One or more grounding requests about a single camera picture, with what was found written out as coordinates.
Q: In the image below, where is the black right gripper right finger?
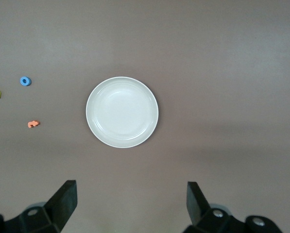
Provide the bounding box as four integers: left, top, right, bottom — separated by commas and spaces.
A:
182, 181, 284, 233

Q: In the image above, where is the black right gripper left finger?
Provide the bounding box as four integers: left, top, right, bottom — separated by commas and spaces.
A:
0, 180, 78, 233

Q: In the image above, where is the beige round plate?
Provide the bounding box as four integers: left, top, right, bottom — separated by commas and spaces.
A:
85, 76, 159, 149

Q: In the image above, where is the brown table cover sheet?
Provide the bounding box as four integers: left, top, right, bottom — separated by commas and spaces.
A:
0, 0, 290, 233

